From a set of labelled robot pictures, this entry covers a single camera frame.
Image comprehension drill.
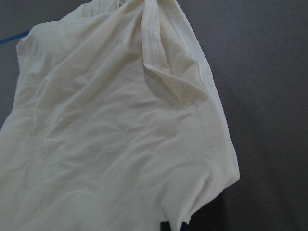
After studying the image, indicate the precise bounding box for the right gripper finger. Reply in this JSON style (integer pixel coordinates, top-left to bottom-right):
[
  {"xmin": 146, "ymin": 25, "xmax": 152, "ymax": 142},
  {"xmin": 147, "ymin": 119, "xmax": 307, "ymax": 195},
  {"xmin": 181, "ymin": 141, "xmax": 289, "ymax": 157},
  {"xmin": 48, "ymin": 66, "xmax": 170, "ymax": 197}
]
[{"xmin": 160, "ymin": 222, "xmax": 171, "ymax": 231}]

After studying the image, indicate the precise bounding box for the cream long-sleeve printed shirt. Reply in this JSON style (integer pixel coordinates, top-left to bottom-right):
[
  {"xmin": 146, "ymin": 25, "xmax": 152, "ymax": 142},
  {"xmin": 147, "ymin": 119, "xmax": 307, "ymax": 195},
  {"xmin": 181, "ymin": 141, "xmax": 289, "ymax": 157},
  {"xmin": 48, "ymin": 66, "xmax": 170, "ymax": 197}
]
[{"xmin": 0, "ymin": 0, "xmax": 240, "ymax": 231}]

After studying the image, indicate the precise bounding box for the brown table mat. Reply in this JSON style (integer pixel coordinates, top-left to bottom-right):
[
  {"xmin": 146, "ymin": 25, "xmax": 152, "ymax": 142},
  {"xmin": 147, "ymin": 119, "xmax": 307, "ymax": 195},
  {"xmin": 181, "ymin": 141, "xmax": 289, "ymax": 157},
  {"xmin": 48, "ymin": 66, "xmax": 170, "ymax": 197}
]
[{"xmin": 0, "ymin": 0, "xmax": 308, "ymax": 231}]

